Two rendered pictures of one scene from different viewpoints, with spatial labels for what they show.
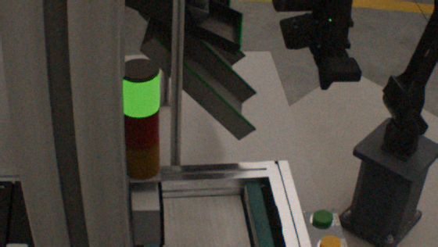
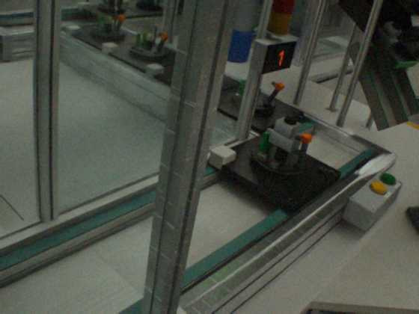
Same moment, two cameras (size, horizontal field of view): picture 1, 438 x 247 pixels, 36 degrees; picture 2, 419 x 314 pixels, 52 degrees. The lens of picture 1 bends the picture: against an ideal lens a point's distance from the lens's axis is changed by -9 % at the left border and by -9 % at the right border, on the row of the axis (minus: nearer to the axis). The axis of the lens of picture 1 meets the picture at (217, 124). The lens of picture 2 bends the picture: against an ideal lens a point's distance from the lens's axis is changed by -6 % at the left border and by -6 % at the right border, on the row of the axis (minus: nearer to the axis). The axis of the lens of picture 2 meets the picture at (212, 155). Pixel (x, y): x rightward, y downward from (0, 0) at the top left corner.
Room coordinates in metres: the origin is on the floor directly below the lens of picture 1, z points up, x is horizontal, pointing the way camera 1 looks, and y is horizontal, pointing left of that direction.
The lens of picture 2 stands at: (-0.09, -0.57, 1.49)
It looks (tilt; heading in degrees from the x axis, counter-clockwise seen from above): 29 degrees down; 44
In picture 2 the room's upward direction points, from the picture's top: 12 degrees clockwise
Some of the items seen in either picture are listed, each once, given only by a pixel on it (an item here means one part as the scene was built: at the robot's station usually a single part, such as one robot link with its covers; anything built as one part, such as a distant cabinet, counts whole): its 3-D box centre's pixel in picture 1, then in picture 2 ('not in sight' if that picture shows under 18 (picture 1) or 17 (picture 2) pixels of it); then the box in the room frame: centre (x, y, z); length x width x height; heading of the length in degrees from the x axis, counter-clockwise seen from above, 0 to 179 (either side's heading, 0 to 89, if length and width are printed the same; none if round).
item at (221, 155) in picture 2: not in sight; (221, 158); (0.59, 0.06, 0.97); 0.05 x 0.05 x 0.04; 9
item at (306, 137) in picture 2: not in sight; (300, 148); (0.71, -0.07, 1.04); 0.04 x 0.02 x 0.08; 99
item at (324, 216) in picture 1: (322, 220); (387, 179); (0.95, -0.20, 0.96); 0.04 x 0.04 x 0.02
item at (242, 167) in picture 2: not in sight; (277, 167); (0.70, -0.03, 0.96); 0.24 x 0.24 x 0.02; 9
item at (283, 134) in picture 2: not in sight; (283, 129); (0.70, -0.02, 1.06); 0.08 x 0.04 x 0.07; 99
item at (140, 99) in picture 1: (138, 89); not in sight; (0.73, 0.10, 1.38); 0.05 x 0.05 x 0.05
